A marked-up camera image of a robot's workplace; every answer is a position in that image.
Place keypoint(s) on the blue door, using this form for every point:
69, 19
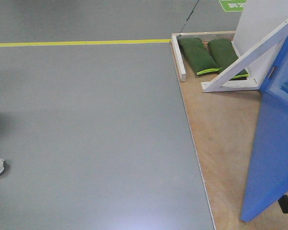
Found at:
267, 178

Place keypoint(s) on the yellow floor tape line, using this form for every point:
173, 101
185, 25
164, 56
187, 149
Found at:
83, 43

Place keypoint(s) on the plywood base platform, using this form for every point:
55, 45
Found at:
223, 126

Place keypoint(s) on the white diagonal brace beam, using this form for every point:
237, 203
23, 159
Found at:
222, 82

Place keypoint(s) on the green sandbag under brace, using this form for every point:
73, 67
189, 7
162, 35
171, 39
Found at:
222, 52

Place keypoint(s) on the green floor sign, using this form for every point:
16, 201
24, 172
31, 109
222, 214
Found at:
232, 5

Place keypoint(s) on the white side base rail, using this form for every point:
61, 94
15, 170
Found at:
177, 58

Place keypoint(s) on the green sandbag near white rail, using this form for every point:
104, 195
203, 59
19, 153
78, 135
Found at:
198, 56

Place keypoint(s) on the white wall panel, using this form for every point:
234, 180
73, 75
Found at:
259, 19

